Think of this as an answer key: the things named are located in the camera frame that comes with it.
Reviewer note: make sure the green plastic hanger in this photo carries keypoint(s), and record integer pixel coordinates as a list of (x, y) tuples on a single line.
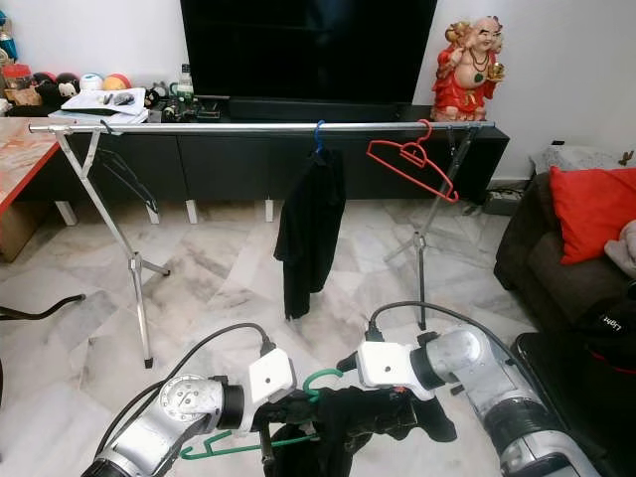
[(320, 374)]

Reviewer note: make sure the black logo T-shirt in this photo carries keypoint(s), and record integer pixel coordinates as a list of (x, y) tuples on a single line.
[(308, 238), (378, 417)]

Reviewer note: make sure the red plastic hanger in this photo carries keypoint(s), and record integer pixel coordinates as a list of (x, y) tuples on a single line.
[(412, 154)]

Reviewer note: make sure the blue plastic hanger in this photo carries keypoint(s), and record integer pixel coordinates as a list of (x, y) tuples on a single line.
[(320, 137)]

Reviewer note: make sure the black plastic hanger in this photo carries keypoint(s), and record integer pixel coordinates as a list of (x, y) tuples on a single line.
[(106, 126)]

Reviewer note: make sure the dark brown sofa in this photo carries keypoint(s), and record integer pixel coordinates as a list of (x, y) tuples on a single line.
[(547, 278)]

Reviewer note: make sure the black TV console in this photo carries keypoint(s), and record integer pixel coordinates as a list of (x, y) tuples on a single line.
[(229, 164)]

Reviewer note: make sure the black folding chair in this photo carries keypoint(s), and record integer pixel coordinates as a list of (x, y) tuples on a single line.
[(596, 388)]

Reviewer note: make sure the silver metal clothes rack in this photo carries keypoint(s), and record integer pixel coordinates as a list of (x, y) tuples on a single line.
[(209, 126)]

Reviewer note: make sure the red cushion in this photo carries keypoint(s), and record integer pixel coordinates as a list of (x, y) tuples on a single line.
[(591, 209)]

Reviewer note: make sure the red laughing Buddha statue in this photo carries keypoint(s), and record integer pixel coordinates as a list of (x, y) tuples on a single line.
[(465, 89)]

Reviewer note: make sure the grey pillow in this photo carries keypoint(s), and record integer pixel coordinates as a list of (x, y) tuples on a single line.
[(571, 159)]

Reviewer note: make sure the black television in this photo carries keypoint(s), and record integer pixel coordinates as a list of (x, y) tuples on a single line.
[(308, 50)]

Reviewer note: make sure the clear plastic bottle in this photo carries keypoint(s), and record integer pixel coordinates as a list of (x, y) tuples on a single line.
[(185, 91)]

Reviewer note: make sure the marble folding table red edge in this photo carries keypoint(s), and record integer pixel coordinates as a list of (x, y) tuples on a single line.
[(25, 154)]

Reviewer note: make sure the white paper stack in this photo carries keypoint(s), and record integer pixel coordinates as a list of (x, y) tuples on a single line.
[(104, 102)]

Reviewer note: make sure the orange round toy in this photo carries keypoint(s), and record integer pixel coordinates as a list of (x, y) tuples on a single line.
[(117, 83)]

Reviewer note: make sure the red lid glass jar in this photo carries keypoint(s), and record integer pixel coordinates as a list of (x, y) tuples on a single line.
[(20, 89)]

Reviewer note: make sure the white blue round toy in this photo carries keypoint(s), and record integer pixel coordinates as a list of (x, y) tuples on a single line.
[(91, 82)]

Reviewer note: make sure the black plush toy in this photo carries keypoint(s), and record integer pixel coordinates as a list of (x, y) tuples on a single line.
[(57, 89)]

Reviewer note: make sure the blue gold trophy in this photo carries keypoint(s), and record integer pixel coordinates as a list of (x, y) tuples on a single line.
[(8, 45)]

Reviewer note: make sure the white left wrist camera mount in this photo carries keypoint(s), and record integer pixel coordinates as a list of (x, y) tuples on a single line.
[(270, 376)]

